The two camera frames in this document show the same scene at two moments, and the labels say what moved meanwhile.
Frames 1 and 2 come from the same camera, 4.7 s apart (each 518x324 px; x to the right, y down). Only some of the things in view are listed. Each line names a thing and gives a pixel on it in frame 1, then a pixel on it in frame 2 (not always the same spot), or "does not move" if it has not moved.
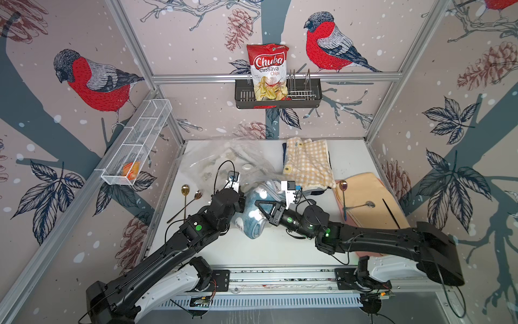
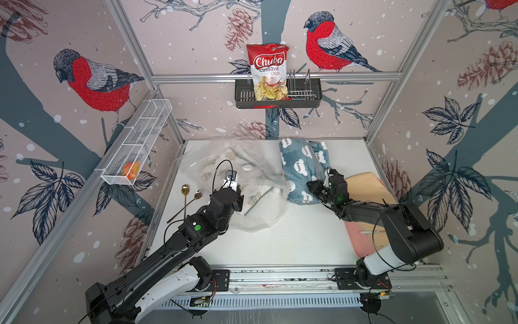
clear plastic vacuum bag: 206,165 does not move
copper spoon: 197,196 does not move
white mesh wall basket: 125,163 does not move
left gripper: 241,200 does not move
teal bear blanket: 250,218 → 303,161
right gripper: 278,208 → 316,185
